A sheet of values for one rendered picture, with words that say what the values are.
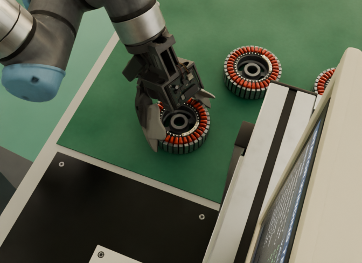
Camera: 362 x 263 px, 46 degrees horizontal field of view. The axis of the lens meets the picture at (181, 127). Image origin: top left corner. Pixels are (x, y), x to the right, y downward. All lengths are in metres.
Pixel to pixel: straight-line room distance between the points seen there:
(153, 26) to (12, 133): 1.22
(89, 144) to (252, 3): 0.49
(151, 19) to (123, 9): 0.04
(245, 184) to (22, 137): 1.45
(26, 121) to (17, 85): 1.19
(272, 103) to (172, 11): 0.62
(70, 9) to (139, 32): 0.10
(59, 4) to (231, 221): 0.41
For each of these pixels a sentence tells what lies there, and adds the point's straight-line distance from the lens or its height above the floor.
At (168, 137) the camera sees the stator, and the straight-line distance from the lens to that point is 0.74.
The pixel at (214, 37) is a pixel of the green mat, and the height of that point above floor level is 0.75.
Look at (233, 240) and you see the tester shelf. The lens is 0.34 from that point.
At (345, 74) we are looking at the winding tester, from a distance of 0.16.
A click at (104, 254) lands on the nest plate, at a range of 0.69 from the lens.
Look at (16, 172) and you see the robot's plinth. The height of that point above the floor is 0.02.
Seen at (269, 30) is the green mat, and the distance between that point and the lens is 0.96.
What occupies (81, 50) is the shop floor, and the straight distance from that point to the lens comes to 1.94.
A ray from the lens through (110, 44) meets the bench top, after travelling 0.93.
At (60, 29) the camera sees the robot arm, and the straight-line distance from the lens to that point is 0.62.
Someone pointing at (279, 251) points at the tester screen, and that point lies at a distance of 0.18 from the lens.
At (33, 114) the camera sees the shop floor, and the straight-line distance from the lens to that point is 1.79.
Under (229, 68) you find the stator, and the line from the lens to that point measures 0.83.
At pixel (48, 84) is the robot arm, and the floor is 0.99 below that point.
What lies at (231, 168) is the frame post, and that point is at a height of 0.99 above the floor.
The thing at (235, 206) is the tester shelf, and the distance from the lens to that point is 0.35.
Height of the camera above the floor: 1.44
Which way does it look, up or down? 60 degrees down
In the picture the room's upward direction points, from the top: straight up
